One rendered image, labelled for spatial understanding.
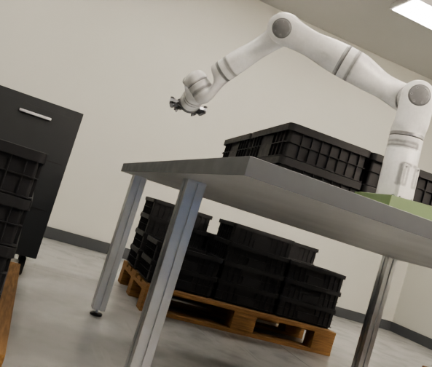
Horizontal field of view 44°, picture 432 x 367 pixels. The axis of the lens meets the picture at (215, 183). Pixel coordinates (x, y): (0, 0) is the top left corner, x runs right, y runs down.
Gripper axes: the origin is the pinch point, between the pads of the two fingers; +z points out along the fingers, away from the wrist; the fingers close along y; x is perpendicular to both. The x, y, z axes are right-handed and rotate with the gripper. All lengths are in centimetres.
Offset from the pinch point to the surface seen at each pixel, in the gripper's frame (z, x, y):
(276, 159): -32.2, -16.3, 29.0
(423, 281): 321, -16, 316
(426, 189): -31, -12, 83
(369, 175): -33, -13, 61
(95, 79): 290, 86, -57
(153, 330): -33, -75, 4
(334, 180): -34, -18, 48
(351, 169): -33, -13, 54
